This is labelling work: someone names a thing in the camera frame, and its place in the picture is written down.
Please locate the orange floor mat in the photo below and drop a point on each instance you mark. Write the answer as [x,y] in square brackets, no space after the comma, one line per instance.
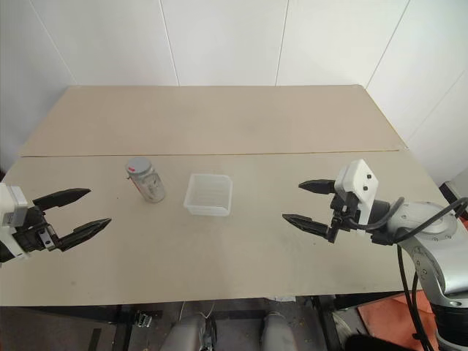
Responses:
[395,311]

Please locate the grey jar lid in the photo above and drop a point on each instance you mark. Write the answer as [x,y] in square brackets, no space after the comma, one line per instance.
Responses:
[138,165]

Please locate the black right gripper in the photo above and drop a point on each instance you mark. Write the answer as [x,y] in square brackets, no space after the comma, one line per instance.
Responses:
[345,212]

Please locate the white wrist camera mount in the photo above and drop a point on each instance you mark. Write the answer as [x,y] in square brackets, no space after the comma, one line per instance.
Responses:
[360,184]
[9,215]

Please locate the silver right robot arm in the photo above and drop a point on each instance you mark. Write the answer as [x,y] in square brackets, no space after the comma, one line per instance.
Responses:
[428,234]

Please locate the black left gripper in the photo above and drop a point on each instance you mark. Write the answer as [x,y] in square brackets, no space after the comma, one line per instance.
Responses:
[31,228]

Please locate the glass jar with grey lid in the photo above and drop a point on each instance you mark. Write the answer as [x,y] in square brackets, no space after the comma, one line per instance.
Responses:
[150,186]

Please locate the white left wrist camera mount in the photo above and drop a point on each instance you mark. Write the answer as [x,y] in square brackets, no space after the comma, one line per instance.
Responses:
[9,215]

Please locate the translucent square plastic container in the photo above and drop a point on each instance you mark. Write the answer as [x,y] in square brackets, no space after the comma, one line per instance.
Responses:
[208,195]

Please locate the grey rounded shape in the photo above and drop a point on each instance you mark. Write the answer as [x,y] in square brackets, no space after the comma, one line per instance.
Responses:
[190,332]
[277,331]

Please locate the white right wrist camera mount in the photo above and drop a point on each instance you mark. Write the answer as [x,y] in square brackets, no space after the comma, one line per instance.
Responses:
[360,184]

